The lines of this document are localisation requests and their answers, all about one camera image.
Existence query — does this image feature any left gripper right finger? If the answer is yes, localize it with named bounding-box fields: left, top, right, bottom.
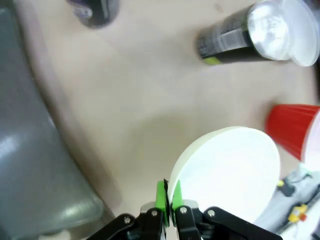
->
left=170, top=179, right=281, bottom=240

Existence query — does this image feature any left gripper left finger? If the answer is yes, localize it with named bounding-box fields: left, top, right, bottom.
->
left=87, top=179, right=169, bottom=240

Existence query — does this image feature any white round bowl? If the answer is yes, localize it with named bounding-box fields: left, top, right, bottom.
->
left=274, top=0, right=320, bottom=67
left=167, top=126, right=281, bottom=226

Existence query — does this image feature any red plastic cup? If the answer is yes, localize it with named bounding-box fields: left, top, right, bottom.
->
left=264, top=103, right=320, bottom=173

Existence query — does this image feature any black can with green base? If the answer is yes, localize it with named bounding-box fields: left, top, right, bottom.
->
left=196, top=3, right=292, bottom=66

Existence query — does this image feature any black can with white print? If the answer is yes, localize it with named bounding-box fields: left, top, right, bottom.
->
left=67, top=0, right=121, bottom=29

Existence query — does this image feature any grey equipment with yellow tags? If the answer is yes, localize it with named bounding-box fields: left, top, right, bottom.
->
left=254, top=162, right=320, bottom=240

